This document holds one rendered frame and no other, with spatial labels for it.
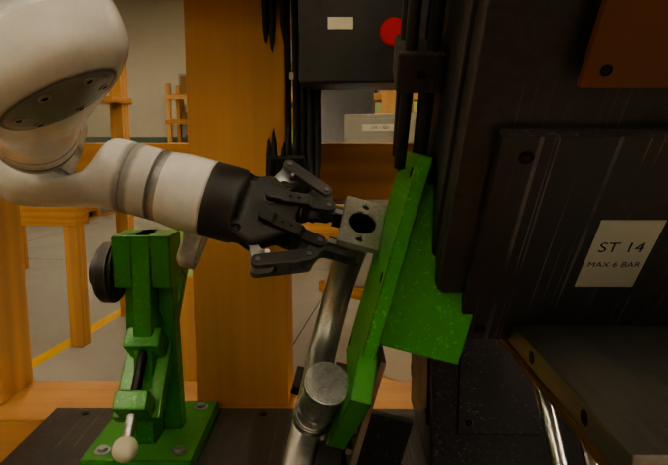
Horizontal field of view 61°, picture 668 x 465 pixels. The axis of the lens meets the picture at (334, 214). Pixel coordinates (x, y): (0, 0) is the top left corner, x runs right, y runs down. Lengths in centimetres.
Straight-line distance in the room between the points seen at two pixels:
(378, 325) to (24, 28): 32
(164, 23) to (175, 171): 1125
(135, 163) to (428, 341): 31
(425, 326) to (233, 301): 44
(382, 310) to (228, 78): 47
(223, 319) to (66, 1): 65
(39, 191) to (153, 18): 1133
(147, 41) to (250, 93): 1106
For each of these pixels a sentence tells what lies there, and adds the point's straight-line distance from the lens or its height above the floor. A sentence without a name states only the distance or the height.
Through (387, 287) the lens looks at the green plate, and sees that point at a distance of 46.
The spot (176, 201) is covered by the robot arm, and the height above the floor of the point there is 123.
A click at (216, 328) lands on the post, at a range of 88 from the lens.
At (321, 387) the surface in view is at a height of 108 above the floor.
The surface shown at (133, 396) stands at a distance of 71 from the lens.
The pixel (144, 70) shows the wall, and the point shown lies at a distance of 1184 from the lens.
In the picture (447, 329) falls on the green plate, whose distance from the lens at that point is 49.
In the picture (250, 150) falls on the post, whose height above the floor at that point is 127.
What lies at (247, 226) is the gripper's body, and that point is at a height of 120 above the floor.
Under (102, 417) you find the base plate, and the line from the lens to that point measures 90.
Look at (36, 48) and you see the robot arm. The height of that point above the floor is 132.
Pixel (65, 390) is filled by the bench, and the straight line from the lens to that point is 105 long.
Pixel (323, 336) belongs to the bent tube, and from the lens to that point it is 62.
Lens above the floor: 129
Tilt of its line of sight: 8 degrees down
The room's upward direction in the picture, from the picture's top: straight up
